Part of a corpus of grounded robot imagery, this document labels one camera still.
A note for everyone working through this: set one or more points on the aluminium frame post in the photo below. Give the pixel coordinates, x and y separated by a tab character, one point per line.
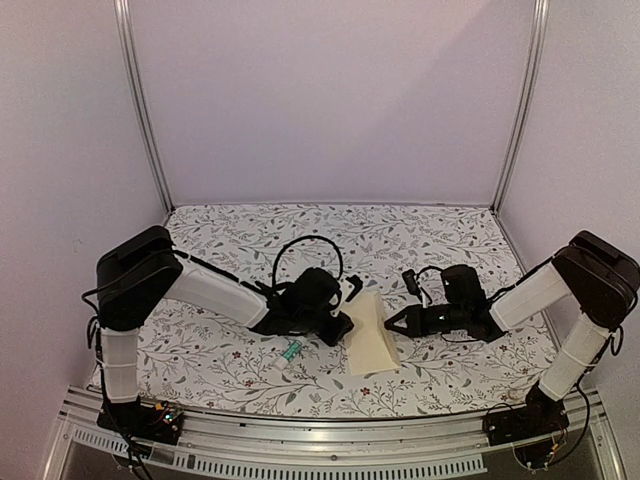
126	36
526	95

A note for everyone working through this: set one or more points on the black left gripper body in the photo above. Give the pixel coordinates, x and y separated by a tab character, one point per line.
307	323

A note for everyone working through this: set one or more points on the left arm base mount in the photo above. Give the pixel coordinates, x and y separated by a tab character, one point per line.
161	422

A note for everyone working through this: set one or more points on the floral patterned table mat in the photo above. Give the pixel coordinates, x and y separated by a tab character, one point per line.
197	358

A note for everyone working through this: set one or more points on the cream envelope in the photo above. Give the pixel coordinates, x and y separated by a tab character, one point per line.
369	346

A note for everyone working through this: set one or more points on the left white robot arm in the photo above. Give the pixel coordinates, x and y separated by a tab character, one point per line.
136	276

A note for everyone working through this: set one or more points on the left aluminium frame post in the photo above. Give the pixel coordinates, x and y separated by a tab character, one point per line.
126	36

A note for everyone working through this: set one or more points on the right aluminium frame post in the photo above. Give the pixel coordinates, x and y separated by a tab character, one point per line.
526	95

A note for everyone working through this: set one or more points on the front aluminium rail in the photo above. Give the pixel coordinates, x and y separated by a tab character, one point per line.
226	445

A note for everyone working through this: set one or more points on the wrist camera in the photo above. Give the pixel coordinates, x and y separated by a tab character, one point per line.
411	281
350	286

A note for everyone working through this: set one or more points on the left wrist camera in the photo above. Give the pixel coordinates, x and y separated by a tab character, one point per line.
350	286

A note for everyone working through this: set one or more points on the green white glue stick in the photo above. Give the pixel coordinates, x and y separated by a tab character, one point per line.
288	354

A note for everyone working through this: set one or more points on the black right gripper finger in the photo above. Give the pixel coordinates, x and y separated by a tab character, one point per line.
407	315
410	331

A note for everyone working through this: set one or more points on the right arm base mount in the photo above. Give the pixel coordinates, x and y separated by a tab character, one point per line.
540	415

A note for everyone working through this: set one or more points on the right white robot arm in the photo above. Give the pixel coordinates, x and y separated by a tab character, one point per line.
592	282

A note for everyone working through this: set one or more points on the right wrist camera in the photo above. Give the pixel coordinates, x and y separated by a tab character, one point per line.
411	281

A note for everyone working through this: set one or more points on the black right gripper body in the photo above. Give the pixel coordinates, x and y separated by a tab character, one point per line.
455	316

